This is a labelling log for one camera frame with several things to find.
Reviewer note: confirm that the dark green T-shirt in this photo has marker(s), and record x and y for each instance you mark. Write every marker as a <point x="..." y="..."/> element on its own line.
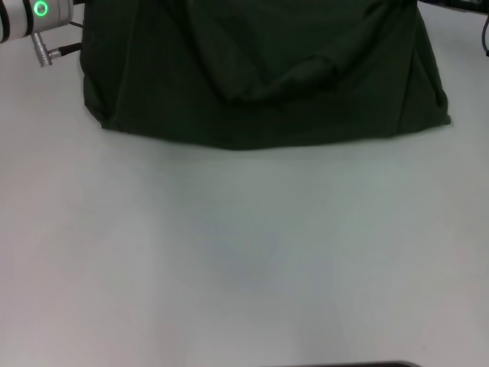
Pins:
<point x="267" y="76"/>

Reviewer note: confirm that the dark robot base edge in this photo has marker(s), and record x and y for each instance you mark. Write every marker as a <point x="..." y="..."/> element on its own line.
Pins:
<point x="374" y="364"/>

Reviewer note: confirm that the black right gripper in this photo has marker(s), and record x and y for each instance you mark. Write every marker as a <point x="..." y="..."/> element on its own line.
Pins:
<point x="458" y="4"/>

